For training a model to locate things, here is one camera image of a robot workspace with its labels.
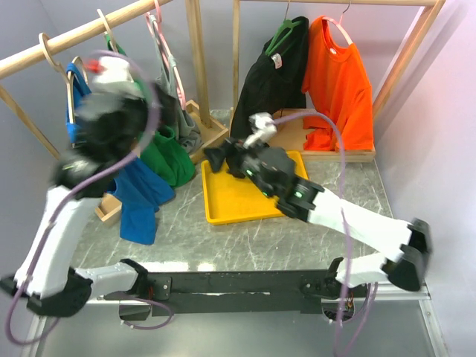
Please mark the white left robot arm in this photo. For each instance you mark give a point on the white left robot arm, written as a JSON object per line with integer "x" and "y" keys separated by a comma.
{"x": 46, "y": 279}

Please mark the wooden clothes rack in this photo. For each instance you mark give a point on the wooden clothes rack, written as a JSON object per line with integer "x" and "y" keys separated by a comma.
{"x": 291, "y": 134}
{"x": 211, "y": 128}

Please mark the yellow plastic tray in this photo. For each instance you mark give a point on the yellow plastic tray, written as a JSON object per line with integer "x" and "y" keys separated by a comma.
{"x": 231, "y": 200}

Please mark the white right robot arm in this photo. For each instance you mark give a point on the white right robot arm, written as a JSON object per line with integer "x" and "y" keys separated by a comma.
{"x": 402, "y": 249}

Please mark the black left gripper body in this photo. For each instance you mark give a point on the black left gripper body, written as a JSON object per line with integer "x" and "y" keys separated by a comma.
{"x": 139, "y": 120}

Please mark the green tank top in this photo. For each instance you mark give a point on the green tank top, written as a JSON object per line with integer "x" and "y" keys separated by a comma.
{"x": 164, "y": 155}

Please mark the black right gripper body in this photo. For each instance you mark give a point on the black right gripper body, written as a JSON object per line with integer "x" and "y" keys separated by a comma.
{"x": 248, "y": 161}

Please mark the right wooden clothes rack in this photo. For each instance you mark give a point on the right wooden clothes rack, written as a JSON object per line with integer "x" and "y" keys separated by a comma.
{"x": 291, "y": 134}

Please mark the beige hanger with green top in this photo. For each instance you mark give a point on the beige hanger with green top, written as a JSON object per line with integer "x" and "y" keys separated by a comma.
{"x": 108, "y": 35}

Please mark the green plastic hanger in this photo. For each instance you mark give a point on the green plastic hanger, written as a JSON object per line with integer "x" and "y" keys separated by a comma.
{"x": 280, "y": 42}

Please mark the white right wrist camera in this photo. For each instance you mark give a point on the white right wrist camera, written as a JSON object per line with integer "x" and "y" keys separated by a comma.
{"x": 263, "y": 128}

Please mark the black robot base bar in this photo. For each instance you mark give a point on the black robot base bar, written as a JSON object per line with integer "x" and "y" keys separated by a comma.
{"x": 242, "y": 291}

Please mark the orange t-shirt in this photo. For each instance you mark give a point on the orange t-shirt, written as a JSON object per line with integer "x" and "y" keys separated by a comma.
{"x": 338, "y": 86}

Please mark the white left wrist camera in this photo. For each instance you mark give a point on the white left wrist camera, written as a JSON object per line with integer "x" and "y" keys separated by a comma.
{"x": 112, "y": 74}

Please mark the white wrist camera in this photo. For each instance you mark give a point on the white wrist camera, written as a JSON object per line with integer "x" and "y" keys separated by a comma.
{"x": 112, "y": 74}
{"x": 263, "y": 128}

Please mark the left wooden clothes rack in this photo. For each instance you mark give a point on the left wooden clothes rack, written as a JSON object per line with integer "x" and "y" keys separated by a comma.
{"x": 211, "y": 128}

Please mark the pink plastic hanger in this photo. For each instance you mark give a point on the pink plastic hanger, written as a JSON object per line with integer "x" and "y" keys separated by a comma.
{"x": 154, "y": 27}

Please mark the blue tank top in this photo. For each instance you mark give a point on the blue tank top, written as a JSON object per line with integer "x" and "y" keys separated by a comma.
{"x": 135, "y": 194}

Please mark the pink hanger with orange shirt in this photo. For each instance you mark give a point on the pink hanger with orange shirt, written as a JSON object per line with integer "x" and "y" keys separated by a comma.
{"x": 338, "y": 24}

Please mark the grey tank top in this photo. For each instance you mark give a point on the grey tank top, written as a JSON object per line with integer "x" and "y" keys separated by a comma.
{"x": 185, "y": 128}

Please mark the black t-shirt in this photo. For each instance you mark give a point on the black t-shirt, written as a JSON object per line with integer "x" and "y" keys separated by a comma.
{"x": 274, "y": 81}

